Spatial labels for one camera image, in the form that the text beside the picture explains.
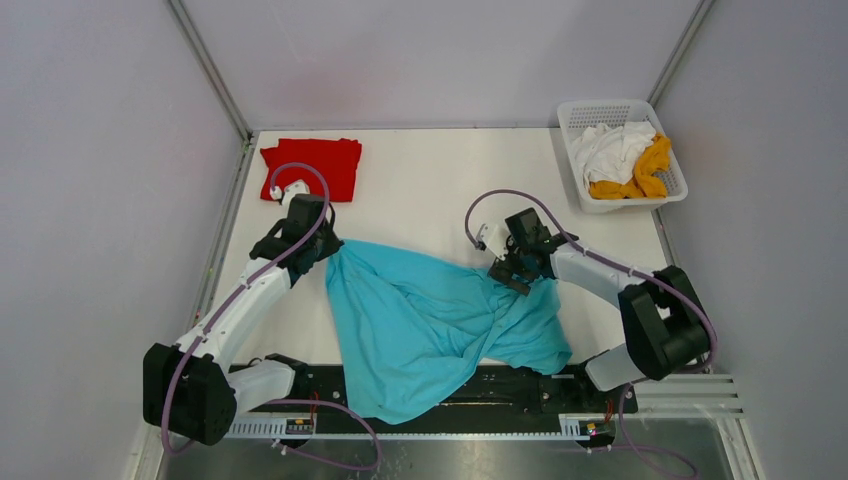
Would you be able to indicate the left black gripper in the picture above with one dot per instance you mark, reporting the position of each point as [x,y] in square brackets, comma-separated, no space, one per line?
[332,244]

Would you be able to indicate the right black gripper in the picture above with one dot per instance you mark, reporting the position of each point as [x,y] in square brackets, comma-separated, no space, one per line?
[514,273]

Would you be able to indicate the teal t-shirt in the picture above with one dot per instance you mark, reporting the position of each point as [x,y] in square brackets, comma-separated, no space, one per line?
[413,328]

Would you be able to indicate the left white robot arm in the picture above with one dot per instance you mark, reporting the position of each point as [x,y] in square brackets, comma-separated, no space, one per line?
[212,344]

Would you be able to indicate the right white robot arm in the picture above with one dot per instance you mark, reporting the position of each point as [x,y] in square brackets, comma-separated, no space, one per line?
[663,332]

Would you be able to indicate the folded red t-shirt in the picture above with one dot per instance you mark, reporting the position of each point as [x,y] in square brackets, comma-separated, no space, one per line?
[336,160]

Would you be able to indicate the white crumpled t-shirt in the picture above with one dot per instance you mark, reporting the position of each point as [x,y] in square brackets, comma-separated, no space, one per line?
[610,153]

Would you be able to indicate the yellow crumpled t-shirt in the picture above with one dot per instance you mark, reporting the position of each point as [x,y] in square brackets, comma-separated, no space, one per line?
[644,183]

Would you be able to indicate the white plastic laundry basket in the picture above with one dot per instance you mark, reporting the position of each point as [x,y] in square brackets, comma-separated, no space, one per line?
[575,116]

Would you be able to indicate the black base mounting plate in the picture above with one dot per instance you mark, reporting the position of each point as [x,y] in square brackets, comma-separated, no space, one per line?
[486,394]

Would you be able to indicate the white slotted cable duct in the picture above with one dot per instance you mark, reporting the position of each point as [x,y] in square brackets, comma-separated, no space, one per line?
[302,426]

